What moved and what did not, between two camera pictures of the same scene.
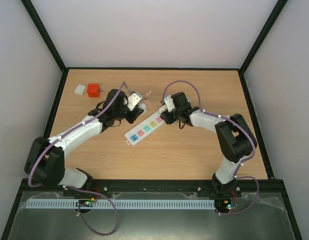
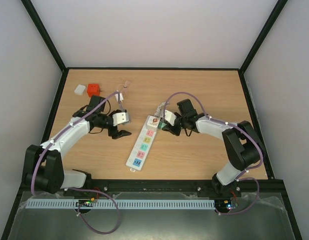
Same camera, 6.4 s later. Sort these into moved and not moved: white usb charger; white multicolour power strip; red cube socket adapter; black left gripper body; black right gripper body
Moved: black left gripper body; black right gripper body; white multicolour power strip; white usb charger
Not moved: red cube socket adapter
